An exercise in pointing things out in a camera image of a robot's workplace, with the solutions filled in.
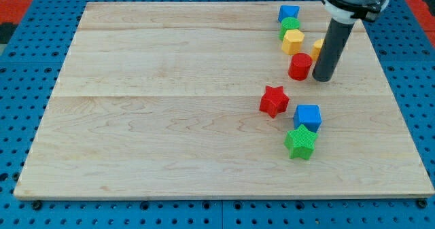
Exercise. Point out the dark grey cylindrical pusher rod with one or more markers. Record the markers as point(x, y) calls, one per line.
point(331, 50)

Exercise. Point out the green cylinder block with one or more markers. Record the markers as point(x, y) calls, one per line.
point(288, 23)

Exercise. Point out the blue pentagon block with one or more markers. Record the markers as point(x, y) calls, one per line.
point(286, 11)

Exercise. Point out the yellow block behind rod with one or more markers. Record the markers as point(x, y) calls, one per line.
point(316, 49)

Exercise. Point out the light wooden board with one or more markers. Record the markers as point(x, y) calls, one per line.
point(160, 101)

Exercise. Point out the red star block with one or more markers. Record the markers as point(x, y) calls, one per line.
point(274, 101)

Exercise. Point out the blue cube block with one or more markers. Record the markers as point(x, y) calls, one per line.
point(309, 116)

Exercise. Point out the green star block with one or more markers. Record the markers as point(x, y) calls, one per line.
point(300, 142)

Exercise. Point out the yellow hexagon block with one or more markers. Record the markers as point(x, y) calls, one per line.
point(292, 41)

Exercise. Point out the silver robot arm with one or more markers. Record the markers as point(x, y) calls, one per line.
point(344, 14)

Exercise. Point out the red cylinder block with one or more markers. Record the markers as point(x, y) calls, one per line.
point(300, 65)

